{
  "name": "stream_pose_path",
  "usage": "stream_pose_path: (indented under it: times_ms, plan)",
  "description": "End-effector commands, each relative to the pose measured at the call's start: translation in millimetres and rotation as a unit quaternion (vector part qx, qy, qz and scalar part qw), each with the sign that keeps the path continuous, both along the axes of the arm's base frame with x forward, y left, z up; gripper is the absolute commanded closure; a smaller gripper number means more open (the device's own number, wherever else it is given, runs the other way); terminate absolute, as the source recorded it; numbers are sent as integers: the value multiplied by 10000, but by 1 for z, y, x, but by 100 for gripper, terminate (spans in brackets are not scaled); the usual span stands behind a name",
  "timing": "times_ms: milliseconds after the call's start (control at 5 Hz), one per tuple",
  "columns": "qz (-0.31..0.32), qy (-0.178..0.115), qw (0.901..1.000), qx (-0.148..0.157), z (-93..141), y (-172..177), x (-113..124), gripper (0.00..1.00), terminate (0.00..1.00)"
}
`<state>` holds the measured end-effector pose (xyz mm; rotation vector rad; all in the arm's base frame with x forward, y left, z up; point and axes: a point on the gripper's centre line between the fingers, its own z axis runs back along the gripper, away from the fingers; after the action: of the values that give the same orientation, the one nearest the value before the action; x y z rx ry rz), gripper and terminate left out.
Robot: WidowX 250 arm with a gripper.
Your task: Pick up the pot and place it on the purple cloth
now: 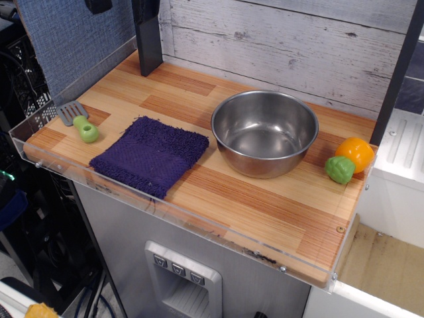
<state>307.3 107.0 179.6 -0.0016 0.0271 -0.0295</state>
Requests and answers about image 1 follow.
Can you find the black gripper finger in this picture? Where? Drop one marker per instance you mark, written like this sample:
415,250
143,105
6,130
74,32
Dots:
98,6
145,10

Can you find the stainless steel pot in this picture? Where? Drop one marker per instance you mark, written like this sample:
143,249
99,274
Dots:
263,134

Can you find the purple cloth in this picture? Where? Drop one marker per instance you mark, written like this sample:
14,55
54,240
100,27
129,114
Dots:
151,156

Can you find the blue fabric panel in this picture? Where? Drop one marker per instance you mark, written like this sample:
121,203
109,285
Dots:
74,47

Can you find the black plastic crate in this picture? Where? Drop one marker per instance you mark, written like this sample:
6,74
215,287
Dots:
26,77

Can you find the green toy vegetable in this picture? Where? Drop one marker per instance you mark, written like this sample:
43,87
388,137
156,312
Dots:
340,169

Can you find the orange toy pepper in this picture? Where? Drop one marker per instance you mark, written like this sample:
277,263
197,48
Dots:
358,151

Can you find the silver toy fridge cabinet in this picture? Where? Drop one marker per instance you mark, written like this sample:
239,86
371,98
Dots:
162,270

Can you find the white toy sink unit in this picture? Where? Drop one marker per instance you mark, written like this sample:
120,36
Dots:
381,273

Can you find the dark grey left post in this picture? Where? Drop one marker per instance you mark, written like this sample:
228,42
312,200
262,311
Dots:
149,46

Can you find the dark grey post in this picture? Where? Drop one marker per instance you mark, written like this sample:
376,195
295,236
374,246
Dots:
149,46
405,56

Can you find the grey spatula green handle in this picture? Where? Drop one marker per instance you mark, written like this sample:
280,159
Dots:
74,115

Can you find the dark grey right post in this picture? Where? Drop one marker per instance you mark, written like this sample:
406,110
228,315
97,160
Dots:
405,56

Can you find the clear acrylic guard rail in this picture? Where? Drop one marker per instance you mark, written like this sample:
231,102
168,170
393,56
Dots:
298,221

